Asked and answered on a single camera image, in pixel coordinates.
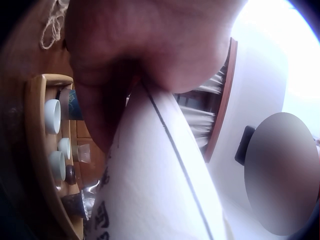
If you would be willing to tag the person's left hand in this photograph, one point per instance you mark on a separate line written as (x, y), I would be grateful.
(150, 40)

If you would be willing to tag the person's left fingers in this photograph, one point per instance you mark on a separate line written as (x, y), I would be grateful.
(100, 110)

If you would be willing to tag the white paper package black print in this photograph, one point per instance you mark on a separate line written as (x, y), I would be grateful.
(150, 175)

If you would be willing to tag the teal patterned tea canister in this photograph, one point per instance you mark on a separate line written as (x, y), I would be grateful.
(71, 105)

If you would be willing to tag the clear glass pitcher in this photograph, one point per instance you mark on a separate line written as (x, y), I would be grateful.
(84, 153)

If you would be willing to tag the large white tea cup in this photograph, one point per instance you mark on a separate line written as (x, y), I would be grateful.
(53, 116)

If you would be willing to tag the small white tea cup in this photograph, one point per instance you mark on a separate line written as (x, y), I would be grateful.
(64, 148)

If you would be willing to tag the wooden tea tray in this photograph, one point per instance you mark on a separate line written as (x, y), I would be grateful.
(35, 130)

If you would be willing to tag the dark brown small cup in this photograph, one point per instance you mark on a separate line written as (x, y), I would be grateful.
(71, 175)

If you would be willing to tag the beige twine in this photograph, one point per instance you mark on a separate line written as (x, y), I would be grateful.
(51, 27)

